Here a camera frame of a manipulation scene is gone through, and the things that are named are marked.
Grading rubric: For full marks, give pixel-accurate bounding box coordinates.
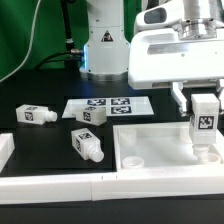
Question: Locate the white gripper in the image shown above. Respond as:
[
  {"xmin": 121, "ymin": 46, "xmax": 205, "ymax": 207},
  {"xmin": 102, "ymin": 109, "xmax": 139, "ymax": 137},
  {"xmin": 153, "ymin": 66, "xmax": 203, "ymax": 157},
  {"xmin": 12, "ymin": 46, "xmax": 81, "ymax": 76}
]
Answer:
[{"xmin": 128, "ymin": 28, "xmax": 224, "ymax": 116}]

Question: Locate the white square table top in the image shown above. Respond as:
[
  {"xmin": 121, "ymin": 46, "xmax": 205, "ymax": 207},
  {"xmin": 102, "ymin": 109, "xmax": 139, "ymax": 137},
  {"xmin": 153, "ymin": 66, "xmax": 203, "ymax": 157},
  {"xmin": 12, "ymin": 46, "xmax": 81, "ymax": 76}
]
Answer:
[{"xmin": 112, "ymin": 120, "xmax": 224, "ymax": 173}]

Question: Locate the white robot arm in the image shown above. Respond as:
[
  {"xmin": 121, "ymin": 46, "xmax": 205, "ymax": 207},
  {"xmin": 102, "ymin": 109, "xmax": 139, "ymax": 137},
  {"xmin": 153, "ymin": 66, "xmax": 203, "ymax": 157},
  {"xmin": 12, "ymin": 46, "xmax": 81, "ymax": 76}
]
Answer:
[{"xmin": 128, "ymin": 0, "xmax": 224, "ymax": 114}]

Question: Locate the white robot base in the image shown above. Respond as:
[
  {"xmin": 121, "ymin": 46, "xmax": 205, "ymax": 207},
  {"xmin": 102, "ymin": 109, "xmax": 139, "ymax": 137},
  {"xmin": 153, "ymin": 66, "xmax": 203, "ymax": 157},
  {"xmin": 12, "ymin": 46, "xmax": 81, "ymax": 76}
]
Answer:
[{"xmin": 80, "ymin": 0, "xmax": 130, "ymax": 81}]

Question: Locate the white sheet with tags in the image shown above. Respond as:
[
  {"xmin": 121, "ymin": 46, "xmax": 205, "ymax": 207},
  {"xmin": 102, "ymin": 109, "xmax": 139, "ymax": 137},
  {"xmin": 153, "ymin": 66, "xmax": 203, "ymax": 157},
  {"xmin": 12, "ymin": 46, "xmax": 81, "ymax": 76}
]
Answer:
[{"xmin": 62, "ymin": 96, "xmax": 154, "ymax": 118}]

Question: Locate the black pole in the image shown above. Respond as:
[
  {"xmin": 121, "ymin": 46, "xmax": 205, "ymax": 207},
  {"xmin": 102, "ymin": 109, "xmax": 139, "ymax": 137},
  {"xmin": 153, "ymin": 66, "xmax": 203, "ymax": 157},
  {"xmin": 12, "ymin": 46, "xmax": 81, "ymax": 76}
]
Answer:
[{"xmin": 60, "ymin": 0, "xmax": 78, "ymax": 70}]

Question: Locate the white front fence wall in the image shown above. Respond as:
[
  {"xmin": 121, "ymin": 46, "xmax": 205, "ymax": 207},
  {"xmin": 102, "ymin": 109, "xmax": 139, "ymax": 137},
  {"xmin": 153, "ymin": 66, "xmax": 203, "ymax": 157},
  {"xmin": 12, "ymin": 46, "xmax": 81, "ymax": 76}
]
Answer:
[{"xmin": 0, "ymin": 165, "xmax": 224, "ymax": 205}]

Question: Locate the white fence wall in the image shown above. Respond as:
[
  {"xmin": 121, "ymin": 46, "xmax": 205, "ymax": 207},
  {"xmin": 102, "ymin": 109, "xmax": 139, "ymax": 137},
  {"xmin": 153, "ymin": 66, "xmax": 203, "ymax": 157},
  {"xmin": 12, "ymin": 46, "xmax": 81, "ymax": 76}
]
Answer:
[
  {"xmin": 0, "ymin": 133, "xmax": 15, "ymax": 172},
  {"xmin": 0, "ymin": 165, "xmax": 224, "ymax": 205}
]

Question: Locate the white cable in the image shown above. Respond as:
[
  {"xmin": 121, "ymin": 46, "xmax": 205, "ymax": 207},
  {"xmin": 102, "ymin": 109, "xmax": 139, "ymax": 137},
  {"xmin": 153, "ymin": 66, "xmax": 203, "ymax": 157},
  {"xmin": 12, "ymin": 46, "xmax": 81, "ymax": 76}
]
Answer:
[{"xmin": 0, "ymin": 0, "xmax": 42, "ymax": 83}]

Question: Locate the white left fence wall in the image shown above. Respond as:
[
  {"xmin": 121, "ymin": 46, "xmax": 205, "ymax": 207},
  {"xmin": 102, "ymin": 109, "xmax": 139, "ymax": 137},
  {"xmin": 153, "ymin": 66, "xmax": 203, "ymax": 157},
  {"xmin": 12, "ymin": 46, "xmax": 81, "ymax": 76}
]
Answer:
[{"xmin": 0, "ymin": 133, "xmax": 15, "ymax": 172}]

